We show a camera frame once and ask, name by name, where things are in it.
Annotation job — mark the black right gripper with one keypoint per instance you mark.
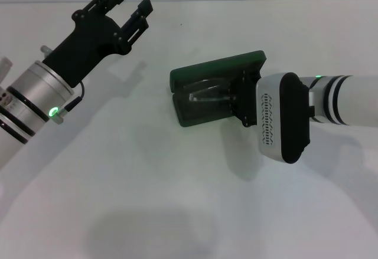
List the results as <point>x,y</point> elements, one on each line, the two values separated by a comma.
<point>248,99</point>

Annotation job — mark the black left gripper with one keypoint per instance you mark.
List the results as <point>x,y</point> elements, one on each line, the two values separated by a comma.
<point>85,43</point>

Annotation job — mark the clear white glasses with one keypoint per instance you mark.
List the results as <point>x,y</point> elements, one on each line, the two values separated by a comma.
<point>200,96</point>

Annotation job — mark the green glasses case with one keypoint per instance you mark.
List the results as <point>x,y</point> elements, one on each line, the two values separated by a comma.
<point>206,64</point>

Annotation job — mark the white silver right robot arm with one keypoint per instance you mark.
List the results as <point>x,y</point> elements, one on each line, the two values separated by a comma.
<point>354,102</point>

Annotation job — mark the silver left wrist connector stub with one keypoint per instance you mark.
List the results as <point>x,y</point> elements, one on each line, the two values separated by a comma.
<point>45,51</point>

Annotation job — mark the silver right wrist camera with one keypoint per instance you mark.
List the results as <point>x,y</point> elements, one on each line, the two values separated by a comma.
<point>292,117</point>

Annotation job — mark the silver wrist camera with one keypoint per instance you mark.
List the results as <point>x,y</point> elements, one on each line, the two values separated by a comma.
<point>4,64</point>
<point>292,117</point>

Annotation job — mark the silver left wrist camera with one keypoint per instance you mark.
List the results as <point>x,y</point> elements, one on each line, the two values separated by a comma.
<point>4,64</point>

